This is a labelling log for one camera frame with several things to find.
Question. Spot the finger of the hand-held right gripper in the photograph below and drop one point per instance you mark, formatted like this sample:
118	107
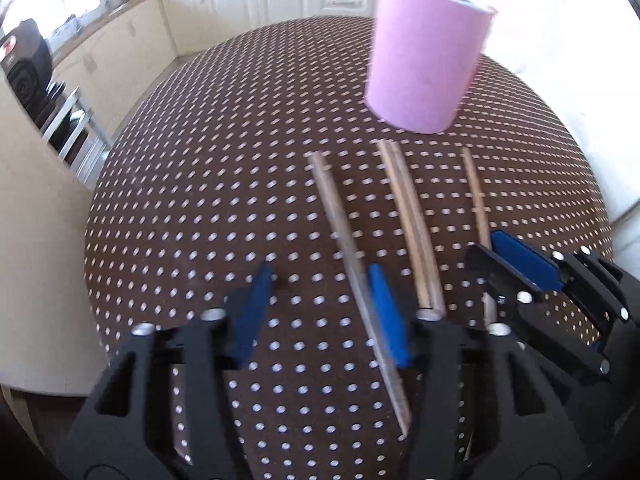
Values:
550	330
525	260

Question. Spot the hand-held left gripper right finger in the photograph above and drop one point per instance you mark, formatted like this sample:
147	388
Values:
390	320

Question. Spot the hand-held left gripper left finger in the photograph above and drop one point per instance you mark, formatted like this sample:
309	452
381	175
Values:
250	315

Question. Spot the slim wooden chopstick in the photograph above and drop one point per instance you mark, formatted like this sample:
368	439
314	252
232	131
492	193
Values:
340	230
475	195
413	210
398	210

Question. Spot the pink cup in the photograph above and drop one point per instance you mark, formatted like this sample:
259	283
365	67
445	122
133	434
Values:
420	60

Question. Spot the brown polka dot tablecloth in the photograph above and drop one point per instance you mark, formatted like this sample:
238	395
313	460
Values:
200	185

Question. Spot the metal storage rack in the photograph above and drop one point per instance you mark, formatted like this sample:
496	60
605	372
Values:
65	125

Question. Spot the cream cabinet drawer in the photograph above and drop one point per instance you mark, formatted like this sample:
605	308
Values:
345	2

